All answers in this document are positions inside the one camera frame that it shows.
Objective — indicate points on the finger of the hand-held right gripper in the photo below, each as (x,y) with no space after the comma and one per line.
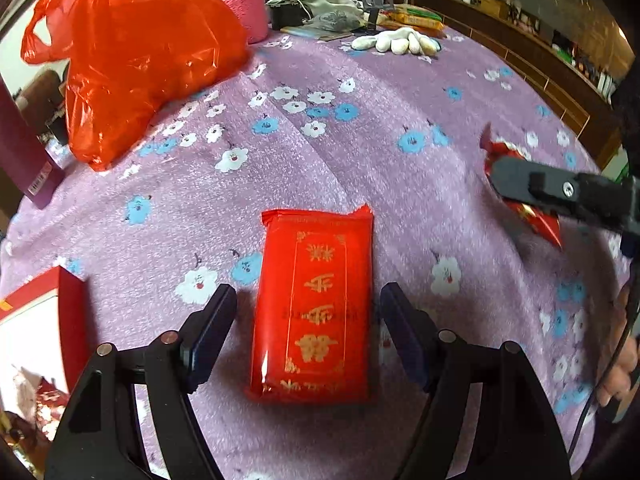
(550,192)

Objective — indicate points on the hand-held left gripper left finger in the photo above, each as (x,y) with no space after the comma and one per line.
(210,342)

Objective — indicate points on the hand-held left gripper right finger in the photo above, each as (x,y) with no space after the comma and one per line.
(407,342)

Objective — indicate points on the red foil candy packet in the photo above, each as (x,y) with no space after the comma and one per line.
(542,225)

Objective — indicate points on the red gold print packet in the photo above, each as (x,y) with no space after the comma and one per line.
(315,305)

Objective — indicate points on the red rimmed white box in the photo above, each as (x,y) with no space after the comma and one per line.
(30,320)

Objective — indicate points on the person's right hand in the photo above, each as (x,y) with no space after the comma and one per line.
(622,370)

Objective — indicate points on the green white carton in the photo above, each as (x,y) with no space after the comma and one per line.
(620,166)

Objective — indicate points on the dark wooden cabinet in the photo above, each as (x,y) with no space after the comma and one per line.
(525,45)

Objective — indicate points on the red white packet in box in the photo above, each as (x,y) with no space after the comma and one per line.
(45,400)

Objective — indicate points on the purple floral tablecloth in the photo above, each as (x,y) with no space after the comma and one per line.
(380,125)

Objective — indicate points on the orange packets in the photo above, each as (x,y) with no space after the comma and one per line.
(417,19)

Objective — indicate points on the purple thermos bottle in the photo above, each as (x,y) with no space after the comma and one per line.
(25,155)

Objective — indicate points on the red plastic bag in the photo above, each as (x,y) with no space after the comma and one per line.
(135,60)

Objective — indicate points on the small black device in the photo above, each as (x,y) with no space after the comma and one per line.
(286,12)

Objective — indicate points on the pink bottle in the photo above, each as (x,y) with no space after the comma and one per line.
(242,5)

